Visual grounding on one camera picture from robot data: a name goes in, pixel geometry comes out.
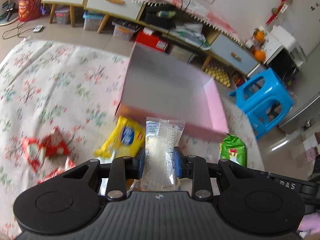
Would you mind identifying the red patterned gift bag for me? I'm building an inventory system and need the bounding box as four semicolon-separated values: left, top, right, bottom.
18;0;41;22

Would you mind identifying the pink lace cloth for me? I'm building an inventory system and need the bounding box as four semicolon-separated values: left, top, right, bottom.
132;0;243;45

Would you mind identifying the yellow egg tray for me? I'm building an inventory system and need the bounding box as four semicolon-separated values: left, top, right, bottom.
204;60;231;87

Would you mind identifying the red white snack pack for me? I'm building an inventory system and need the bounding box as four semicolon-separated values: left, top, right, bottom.
36;157;75;185
22;127;70;173

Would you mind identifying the black storage box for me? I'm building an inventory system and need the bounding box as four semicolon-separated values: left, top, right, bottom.
144;4;176;29

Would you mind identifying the clear white rice cracker pack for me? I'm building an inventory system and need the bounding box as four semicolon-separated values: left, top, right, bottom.
139;117;185;191

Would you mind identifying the blue plastic stool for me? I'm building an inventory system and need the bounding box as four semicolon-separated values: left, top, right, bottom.
228;68;294;139

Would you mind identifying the red shoe box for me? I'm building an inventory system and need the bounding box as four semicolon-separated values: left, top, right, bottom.
135;28;168;52

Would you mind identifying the pink cardboard box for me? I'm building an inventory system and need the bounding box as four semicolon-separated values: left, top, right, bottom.
116;43;229;141

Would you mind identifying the floral tablecloth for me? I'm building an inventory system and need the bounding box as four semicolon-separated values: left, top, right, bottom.
1;38;264;239

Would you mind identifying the green snack bag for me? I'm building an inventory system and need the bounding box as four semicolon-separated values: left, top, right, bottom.
220;134;247;167

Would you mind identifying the wooden TV cabinet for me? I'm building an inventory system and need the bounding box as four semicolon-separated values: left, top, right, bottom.
42;0;260;76

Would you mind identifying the yellow potato chip bag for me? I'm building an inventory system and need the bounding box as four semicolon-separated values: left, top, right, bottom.
94;116;145;158

